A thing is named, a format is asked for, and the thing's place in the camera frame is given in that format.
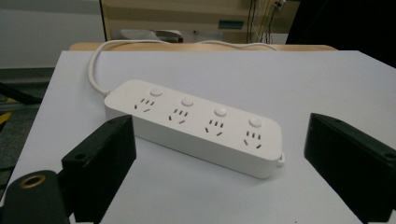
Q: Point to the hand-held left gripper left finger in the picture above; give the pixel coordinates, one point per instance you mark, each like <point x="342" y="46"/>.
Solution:
<point x="102" y="161"/>

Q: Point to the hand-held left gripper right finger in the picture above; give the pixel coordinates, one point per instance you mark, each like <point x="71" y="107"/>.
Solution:
<point x="351" y="161"/>

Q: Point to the white power strip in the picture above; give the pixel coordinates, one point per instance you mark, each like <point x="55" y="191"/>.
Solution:
<point x="199" y="130"/>

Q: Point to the dark curtain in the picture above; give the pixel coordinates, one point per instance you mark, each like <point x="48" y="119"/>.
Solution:
<point x="351" y="25"/>

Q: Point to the beige cabinet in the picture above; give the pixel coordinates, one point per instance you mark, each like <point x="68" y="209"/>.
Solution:
<point x="193" y="18"/>

